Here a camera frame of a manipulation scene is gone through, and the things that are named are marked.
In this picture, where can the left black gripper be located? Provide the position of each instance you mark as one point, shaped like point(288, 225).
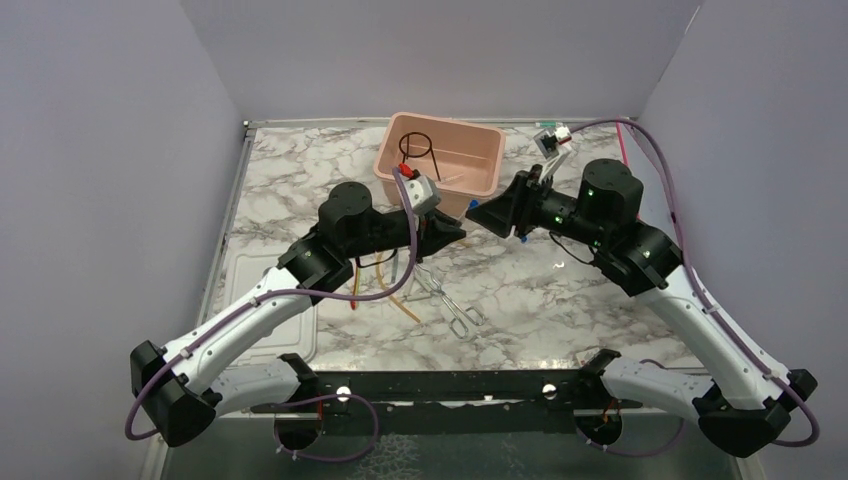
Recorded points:
point(434, 231)

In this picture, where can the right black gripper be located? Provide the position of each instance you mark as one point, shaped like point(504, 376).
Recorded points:
point(515, 206)

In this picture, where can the pink plastic bin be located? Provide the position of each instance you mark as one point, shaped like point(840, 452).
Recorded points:
point(460, 147)

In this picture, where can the black wire tripod stand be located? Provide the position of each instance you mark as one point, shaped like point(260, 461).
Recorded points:
point(416, 145)

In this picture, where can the metal crucible tongs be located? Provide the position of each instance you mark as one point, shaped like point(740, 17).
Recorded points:
point(464, 320)

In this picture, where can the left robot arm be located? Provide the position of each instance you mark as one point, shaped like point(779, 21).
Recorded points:
point(180, 388)

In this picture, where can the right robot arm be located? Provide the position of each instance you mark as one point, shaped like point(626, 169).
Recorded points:
point(746, 398)

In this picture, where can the red yellow green spoon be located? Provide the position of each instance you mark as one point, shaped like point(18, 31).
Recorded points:
point(355, 288)

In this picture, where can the pink framed whiteboard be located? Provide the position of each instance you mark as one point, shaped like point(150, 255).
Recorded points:
point(637, 161)

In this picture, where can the white plastic tray lid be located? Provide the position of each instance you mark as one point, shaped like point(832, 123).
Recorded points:
point(241, 272)

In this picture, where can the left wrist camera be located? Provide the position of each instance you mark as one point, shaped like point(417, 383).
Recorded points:
point(422, 192)

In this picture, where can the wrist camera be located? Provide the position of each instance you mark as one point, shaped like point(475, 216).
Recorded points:
point(422, 192)
point(554, 144)

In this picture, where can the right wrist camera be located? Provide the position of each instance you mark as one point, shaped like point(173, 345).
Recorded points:
point(554, 144)

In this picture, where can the black base frame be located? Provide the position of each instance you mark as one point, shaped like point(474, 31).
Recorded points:
point(303, 402)

